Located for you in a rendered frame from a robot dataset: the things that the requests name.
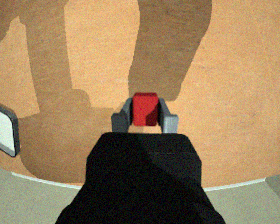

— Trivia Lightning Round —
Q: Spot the white tray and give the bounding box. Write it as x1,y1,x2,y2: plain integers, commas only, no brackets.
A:
0,106,20,158

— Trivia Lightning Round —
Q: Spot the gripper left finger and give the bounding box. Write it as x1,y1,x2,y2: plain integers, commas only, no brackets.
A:
111,97,133,133

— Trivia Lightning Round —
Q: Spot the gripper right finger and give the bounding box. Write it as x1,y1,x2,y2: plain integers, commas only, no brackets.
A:
157,98,179,134

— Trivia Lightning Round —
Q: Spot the red block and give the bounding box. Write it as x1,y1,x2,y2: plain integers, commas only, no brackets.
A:
133,92,158,126

